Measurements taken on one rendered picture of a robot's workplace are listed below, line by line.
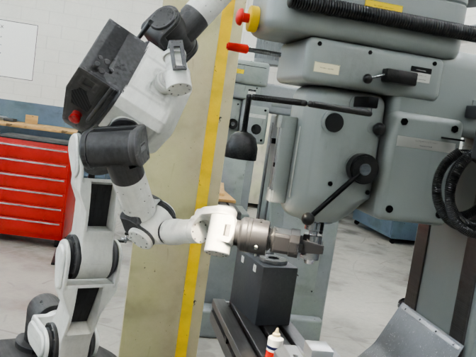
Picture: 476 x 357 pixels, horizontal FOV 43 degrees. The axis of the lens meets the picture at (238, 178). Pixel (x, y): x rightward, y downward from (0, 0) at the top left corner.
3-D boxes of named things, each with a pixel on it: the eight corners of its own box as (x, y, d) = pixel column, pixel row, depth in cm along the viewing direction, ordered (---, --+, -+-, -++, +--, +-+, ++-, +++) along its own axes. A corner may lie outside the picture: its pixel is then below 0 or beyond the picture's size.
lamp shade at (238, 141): (217, 155, 136) (221, 127, 135) (239, 156, 141) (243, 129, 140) (241, 160, 131) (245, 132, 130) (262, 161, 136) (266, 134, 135)
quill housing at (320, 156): (293, 222, 138) (314, 83, 134) (270, 206, 158) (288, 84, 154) (370, 231, 142) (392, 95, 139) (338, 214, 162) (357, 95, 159)
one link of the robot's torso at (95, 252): (54, 274, 196) (66, 132, 195) (105, 273, 206) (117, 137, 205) (69, 285, 184) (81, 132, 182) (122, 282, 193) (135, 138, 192)
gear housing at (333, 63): (303, 81, 132) (310, 34, 131) (274, 82, 156) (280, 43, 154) (440, 102, 139) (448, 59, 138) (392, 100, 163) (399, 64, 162)
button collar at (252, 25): (249, 30, 137) (253, 3, 137) (244, 32, 143) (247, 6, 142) (258, 31, 138) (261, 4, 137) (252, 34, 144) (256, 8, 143)
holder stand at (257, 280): (254, 326, 185) (263, 262, 182) (229, 301, 205) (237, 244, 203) (289, 325, 189) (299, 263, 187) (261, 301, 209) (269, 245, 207)
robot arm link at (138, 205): (120, 240, 172) (99, 185, 156) (146, 210, 179) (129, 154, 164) (153, 253, 167) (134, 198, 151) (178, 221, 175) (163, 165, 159)
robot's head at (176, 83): (158, 98, 156) (173, 81, 150) (154, 64, 160) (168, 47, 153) (180, 101, 160) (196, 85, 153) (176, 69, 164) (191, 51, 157)
